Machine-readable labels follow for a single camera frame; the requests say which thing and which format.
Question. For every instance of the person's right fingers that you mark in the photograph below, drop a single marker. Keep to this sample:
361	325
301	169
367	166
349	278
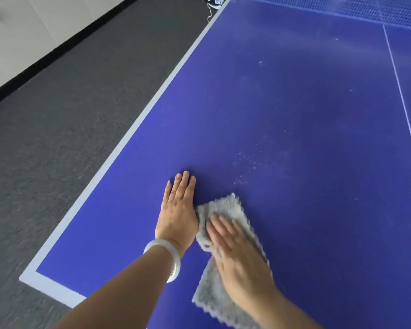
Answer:
226	236

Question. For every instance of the grey fluffy cleaning cloth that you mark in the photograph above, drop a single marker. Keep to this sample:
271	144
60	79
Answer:
210	294

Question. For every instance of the person's right forearm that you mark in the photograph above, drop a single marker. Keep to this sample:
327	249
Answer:
287	313

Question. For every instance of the person's right hand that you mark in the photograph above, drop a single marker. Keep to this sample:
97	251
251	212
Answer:
241	263

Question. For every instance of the person's left forearm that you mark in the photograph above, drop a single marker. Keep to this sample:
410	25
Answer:
123	294

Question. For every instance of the person's left hand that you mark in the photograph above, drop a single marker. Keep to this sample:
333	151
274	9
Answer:
176	215

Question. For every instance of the black net post clamp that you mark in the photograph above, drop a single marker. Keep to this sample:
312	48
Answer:
215	0

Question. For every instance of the person's left middle finger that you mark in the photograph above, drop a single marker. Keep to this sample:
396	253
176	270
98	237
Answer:
184	184

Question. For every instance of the blue table tennis net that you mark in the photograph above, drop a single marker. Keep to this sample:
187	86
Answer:
346	8

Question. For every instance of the white jade bangle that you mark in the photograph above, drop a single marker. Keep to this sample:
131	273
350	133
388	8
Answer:
173	260

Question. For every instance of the person's left little finger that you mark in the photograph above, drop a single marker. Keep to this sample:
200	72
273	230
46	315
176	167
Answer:
167	191

